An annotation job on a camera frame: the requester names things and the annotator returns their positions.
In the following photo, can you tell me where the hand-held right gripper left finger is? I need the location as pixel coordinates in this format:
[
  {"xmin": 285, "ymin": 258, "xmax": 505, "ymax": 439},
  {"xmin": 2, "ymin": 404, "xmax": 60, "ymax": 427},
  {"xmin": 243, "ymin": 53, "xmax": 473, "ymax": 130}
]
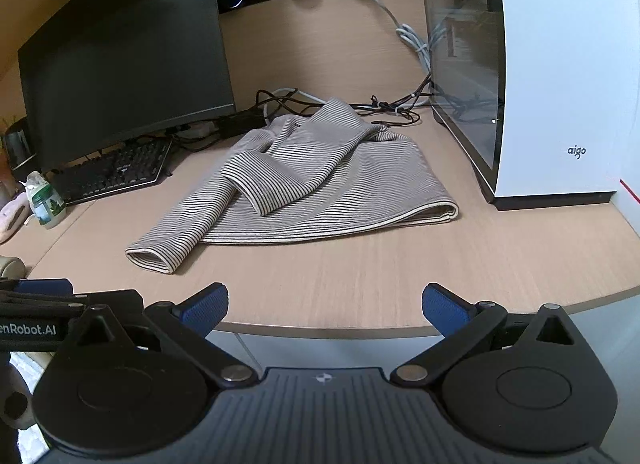
[{"xmin": 67, "ymin": 283, "xmax": 256, "ymax": 386}]

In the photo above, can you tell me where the green label bottle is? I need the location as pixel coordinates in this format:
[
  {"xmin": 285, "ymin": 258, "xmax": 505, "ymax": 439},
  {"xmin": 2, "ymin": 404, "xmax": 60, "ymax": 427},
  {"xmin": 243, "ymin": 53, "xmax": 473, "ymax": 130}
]
[{"xmin": 25, "ymin": 171, "xmax": 67, "ymax": 230}]

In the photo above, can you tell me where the striped grey sweater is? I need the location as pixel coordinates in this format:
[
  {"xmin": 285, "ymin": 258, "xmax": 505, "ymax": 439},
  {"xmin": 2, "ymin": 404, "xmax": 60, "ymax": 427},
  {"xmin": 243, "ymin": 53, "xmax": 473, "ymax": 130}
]
[{"xmin": 125, "ymin": 98, "xmax": 460, "ymax": 275}]

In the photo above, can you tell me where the black power brick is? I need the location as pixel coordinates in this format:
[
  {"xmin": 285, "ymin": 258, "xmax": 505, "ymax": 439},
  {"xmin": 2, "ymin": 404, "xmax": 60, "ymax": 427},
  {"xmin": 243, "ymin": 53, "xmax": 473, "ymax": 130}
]
[{"xmin": 219, "ymin": 110, "xmax": 267, "ymax": 141}]

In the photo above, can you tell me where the white plug cable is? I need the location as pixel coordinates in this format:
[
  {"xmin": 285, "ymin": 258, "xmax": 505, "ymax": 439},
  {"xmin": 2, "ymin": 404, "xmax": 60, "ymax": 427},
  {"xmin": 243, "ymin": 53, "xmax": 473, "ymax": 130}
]
[{"xmin": 342, "ymin": 0, "xmax": 432, "ymax": 75}]

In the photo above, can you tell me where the black cable bundle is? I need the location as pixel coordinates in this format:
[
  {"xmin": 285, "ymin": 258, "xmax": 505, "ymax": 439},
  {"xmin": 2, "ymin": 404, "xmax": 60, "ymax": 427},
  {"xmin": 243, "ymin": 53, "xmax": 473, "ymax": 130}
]
[{"xmin": 255, "ymin": 68, "xmax": 443, "ymax": 131}]

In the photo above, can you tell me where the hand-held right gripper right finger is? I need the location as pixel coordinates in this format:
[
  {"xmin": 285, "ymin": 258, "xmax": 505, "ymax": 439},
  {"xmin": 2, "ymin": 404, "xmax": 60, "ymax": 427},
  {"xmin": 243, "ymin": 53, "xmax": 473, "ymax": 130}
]
[{"xmin": 390, "ymin": 283, "xmax": 583, "ymax": 386}]

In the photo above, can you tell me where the white computer case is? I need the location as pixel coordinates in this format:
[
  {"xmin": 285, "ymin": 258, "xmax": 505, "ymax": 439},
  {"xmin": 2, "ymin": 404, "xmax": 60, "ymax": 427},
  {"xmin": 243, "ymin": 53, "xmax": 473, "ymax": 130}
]
[{"xmin": 415, "ymin": 0, "xmax": 625, "ymax": 213}]

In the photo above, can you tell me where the white box with red line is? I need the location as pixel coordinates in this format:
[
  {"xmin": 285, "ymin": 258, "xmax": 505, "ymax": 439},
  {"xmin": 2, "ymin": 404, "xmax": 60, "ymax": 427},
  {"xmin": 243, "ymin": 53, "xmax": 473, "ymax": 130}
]
[{"xmin": 611, "ymin": 176, "xmax": 640, "ymax": 235}]

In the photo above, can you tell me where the pink plush slipper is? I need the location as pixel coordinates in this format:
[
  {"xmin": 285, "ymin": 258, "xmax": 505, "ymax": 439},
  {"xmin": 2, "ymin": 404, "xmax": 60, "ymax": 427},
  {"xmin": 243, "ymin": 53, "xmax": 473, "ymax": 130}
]
[{"xmin": 0, "ymin": 191, "xmax": 32, "ymax": 245}]

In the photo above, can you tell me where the black computer monitor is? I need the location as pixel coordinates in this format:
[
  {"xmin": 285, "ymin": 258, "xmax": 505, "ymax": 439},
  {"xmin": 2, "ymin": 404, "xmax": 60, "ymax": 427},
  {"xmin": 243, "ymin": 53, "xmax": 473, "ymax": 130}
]
[{"xmin": 17, "ymin": 0, "xmax": 236, "ymax": 175}]

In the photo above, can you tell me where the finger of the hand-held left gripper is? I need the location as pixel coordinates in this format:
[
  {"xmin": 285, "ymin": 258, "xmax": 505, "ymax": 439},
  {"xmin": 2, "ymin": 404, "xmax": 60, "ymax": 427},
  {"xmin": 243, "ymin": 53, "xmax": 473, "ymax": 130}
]
[
  {"xmin": 14, "ymin": 278, "xmax": 75, "ymax": 297},
  {"xmin": 0, "ymin": 289, "xmax": 145, "ymax": 319}
]

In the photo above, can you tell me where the black keyboard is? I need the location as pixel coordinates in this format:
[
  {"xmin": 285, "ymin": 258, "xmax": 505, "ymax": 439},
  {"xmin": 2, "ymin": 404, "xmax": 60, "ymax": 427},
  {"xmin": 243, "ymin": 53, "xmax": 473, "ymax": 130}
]
[{"xmin": 47, "ymin": 136, "xmax": 174, "ymax": 207}]

